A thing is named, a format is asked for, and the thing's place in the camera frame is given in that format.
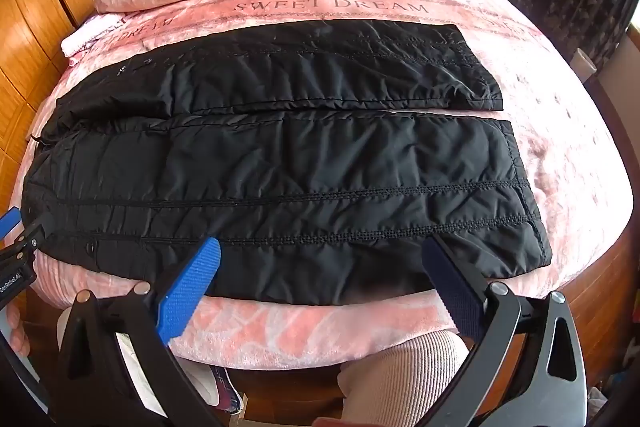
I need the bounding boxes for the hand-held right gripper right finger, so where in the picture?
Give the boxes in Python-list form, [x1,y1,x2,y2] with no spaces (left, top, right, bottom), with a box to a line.
[424,234,589,427]

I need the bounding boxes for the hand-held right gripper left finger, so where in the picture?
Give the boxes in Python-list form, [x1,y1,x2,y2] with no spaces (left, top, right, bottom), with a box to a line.
[57,236,223,427]

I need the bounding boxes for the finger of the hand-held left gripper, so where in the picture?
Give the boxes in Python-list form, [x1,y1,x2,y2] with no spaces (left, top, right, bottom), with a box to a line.
[0,207,23,240]
[0,216,56,259]

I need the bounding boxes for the black padded pants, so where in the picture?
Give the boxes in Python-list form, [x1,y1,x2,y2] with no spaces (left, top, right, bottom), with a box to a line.
[21,18,553,308]

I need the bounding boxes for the person's leg in knit pants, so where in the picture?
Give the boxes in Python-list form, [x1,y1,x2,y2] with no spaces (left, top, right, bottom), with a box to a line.
[339,331,472,427]

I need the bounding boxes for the person's left hand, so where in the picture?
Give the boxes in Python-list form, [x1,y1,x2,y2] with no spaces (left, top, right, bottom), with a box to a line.
[4,314,32,359]

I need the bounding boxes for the white plaid slipper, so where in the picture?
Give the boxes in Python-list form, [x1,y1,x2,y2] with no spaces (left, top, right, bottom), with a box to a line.
[115,332,247,413]

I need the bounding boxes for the pink printed blanket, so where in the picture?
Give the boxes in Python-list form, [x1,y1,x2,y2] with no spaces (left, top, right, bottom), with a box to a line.
[35,0,637,370]

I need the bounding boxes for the wooden wardrobe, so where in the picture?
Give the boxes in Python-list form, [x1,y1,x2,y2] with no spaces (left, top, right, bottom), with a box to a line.
[0,0,97,218]

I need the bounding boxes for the white folded towel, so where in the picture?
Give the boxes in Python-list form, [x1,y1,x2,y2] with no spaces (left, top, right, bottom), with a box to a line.
[61,24,102,58]

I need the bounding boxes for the white cup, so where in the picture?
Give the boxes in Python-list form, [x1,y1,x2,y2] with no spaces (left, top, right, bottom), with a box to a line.
[570,48,599,82]

